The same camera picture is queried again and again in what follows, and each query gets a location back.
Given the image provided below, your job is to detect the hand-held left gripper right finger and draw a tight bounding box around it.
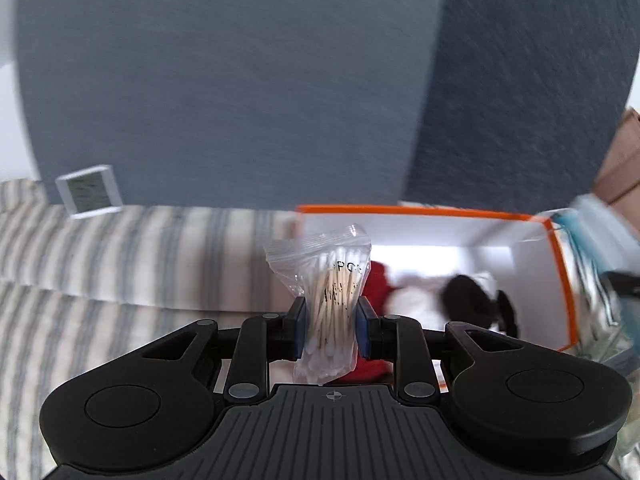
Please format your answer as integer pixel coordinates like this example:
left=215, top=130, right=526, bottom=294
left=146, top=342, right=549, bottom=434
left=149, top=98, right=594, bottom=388
left=356, top=297, right=553, bottom=406

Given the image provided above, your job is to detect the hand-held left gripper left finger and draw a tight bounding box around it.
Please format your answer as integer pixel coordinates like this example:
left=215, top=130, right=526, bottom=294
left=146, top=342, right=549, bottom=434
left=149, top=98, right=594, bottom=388
left=107, top=297, right=308, bottom=406

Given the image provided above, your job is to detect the dark red plush toy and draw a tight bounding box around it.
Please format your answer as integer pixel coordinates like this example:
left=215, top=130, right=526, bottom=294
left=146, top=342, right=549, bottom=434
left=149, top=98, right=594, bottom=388
left=350, top=260, right=396, bottom=386

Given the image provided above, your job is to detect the clear bag of cotton swabs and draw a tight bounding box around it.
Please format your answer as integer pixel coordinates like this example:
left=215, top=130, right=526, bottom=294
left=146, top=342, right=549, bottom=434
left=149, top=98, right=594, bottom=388
left=262, top=223, right=373, bottom=383

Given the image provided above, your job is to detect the orange cardboard box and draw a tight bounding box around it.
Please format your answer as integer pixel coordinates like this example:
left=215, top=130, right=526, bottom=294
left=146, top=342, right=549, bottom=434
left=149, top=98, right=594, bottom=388
left=287, top=203, right=583, bottom=396

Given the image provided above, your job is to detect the dark cloth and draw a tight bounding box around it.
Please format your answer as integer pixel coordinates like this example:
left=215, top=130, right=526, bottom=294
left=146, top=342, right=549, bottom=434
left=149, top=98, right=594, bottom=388
left=442, top=275, right=521, bottom=338

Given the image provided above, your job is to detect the striped blanket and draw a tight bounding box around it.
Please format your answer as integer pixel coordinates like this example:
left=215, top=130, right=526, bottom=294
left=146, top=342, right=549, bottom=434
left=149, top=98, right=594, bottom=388
left=0, top=177, right=301, bottom=480

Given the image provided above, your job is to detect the clear plastic storage container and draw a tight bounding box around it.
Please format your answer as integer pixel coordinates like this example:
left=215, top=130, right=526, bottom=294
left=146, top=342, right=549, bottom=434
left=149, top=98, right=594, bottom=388
left=550, top=194, right=640, bottom=371

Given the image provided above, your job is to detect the white digital clock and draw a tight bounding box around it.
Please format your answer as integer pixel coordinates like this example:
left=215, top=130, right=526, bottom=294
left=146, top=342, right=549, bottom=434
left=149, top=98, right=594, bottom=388
left=55, top=164, right=124, bottom=219

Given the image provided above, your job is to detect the grey-blue felt panel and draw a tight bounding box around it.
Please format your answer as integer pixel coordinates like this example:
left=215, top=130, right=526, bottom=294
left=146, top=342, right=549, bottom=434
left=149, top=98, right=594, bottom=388
left=15, top=0, right=451, bottom=211

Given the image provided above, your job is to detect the dark blue felt panel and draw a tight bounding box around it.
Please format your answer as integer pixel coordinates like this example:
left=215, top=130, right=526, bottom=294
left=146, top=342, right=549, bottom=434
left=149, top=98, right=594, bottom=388
left=400, top=0, right=636, bottom=216

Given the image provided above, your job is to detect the brown paper bag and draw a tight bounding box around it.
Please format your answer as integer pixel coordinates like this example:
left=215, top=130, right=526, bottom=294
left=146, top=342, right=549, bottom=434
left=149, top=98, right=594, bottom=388
left=595, top=107, right=640, bottom=206

